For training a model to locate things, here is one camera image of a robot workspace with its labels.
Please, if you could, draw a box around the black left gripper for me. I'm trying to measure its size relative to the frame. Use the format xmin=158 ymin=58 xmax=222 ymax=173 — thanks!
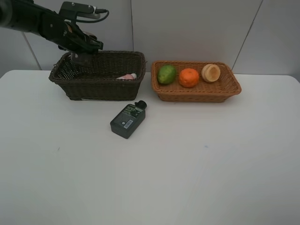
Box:
xmin=39 ymin=12 xmax=104 ymax=53

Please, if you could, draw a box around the purple translucent plastic cup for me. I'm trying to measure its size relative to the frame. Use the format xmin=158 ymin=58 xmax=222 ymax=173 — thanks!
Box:
xmin=70 ymin=32 xmax=98 ymax=66

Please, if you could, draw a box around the pink bottle white cap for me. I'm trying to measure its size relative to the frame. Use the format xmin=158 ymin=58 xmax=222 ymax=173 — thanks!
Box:
xmin=117 ymin=73 xmax=137 ymax=80

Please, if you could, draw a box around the green lime fruit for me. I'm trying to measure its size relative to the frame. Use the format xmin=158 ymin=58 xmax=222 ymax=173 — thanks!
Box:
xmin=157 ymin=64 xmax=176 ymax=85

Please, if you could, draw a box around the dark grey bottle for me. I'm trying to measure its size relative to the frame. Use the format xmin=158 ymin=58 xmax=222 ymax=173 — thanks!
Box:
xmin=110 ymin=100 xmax=147 ymax=139

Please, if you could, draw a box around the orange mandarin fruit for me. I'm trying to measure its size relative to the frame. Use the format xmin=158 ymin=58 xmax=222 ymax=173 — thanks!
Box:
xmin=179 ymin=68 xmax=200 ymax=88

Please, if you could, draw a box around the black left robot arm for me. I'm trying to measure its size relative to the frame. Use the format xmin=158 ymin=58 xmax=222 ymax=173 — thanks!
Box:
xmin=0 ymin=0 xmax=109 ymax=54

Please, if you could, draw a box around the dark brown wicker basket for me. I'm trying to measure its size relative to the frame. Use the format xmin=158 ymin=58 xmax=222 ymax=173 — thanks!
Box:
xmin=49 ymin=51 xmax=146 ymax=101

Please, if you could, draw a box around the orange wicker basket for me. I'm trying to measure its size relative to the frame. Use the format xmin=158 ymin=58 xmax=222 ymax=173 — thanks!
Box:
xmin=151 ymin=60 xmax=242 ymax=103

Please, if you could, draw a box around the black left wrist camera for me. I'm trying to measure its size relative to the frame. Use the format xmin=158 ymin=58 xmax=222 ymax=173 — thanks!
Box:
xmin=59 ymin=1 xmax=101 ymax=22

